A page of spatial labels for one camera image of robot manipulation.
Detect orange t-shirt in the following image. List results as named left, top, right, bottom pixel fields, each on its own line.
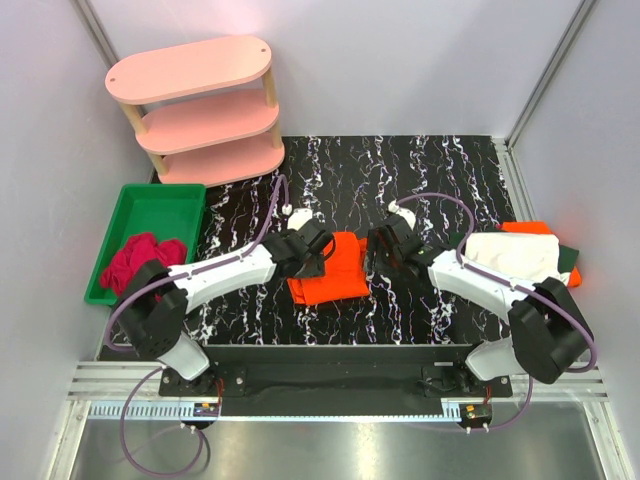
left=499, top=221, right=582, bottom=288
left=287, top=232, right=370, bottom=306

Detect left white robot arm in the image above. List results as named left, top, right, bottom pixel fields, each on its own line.
left=113, top=218, right=336, bottom=381

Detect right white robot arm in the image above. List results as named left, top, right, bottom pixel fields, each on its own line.
left=363, top=217, right=596, bottom=384

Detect black marble pattern mat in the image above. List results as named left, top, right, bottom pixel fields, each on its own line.
left=185, top=135, right=532, bottom=345

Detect folded white t-shirt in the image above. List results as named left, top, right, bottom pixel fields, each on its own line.
left=464, top=232, right=570, bottom=285

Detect green plastic bin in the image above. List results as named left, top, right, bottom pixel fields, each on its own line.
left=84, top=184, right=206, bottom=306

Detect folded orange t-shirt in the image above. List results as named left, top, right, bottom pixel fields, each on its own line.
left=499, top=221, right=582, bottom=288

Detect crumpled red t-shirt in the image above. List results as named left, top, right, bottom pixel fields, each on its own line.
left=99, top=232, right=188, bottom=295

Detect pink three-tier shelf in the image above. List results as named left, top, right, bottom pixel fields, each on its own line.
left=105, top=35, right=285, bottom=187

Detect folded dark green t-shirt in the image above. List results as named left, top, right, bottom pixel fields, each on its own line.
left=449, top=233, right=579, bottom=274

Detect right orange connector box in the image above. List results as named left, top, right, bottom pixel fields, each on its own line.
left=460, top=403, right=493, bottom=428

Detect orange connector box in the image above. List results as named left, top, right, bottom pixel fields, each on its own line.
left=460, top=403, right=493, bottom=428
left=193, top=400, right=221, bottom=417

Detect left orange connector box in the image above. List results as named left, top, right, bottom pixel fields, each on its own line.
left=193, top=400, right=221, bottom=417

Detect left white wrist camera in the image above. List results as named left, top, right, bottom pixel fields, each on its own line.
left=282, top=204, right=313, bottom=230

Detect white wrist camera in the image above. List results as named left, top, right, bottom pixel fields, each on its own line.
left=282, top=204, right=313, bottom=230
left=387, top=200, right=416, bottom=230

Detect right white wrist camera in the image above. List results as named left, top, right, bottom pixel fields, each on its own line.
left=387, top=200, right=416, bottom=230

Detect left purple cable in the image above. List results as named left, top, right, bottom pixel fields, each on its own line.
left=107, top=174, right=292, bottom=475

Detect purple cable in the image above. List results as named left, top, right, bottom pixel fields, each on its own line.
left=388, top=193, right=597, bottom=432
left=107, top=174, right=292, bottom=475

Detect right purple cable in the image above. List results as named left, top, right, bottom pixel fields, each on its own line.
left=388, top=193, right=597, bottom=432

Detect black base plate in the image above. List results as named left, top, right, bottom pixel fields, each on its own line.
left=159, top=345, right=512, bottom=398

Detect aluminium frame rail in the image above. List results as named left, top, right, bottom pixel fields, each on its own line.
left=67, top=362, right=608, bottom=423

